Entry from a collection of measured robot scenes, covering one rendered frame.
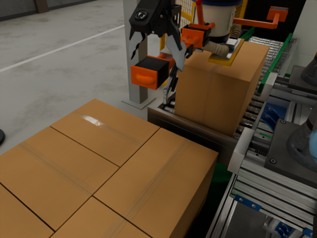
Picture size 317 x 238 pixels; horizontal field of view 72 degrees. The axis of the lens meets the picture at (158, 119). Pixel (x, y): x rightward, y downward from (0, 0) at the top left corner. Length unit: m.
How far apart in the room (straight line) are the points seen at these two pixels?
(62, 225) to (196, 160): 0.70
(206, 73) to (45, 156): 0.99
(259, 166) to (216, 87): 0.65
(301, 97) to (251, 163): 0.50
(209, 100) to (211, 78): 0.14
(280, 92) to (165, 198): 0.71
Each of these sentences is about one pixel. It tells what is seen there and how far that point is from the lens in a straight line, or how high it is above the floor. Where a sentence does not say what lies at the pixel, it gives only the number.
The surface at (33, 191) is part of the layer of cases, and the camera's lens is 1.24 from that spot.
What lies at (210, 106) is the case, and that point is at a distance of 1.32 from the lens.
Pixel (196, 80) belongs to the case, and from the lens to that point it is 1.28.
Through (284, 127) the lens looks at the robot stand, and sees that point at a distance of 0.78.
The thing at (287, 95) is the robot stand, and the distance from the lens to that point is 1.12.
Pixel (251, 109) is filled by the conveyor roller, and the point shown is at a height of 0.54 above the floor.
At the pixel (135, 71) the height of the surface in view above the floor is 1.22.
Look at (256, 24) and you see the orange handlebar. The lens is 1.14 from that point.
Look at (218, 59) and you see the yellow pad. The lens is 1.00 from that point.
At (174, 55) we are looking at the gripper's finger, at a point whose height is 1.26.
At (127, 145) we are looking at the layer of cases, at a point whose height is 0.54.
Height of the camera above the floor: 1.47
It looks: 38 degrees down
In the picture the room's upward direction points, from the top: 2 degrees clockwise
